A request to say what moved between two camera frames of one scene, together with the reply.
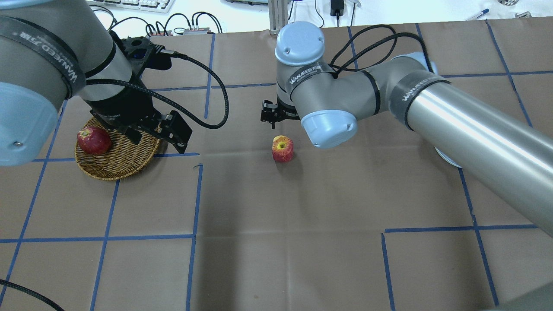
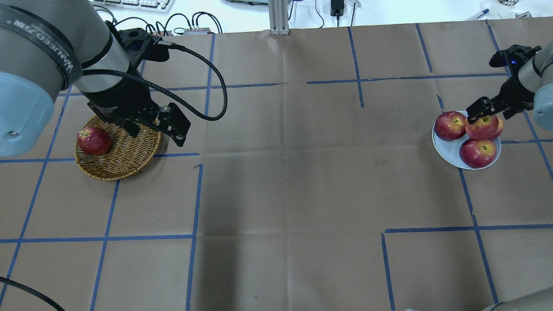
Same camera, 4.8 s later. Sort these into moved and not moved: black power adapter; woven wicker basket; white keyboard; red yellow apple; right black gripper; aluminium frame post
Moved: right black gripper; red yellow apple
Not moved: aluminium frame post; black power adapter; woven wicker basket; white keyboard
